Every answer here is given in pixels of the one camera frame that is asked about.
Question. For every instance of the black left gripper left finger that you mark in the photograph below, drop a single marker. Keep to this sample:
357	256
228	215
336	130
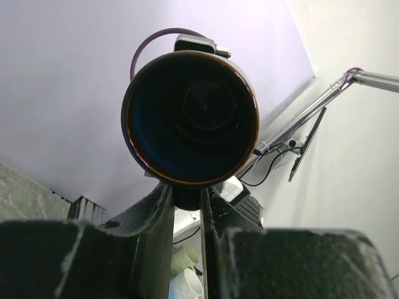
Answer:
126	257

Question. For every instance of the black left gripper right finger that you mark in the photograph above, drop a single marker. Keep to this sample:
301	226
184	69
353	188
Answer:
242	260

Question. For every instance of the dark blue glazed mug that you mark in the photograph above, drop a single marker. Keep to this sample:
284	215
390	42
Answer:
191	120

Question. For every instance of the aluminium camera boom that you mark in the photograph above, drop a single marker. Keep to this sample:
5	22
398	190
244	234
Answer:
278	141

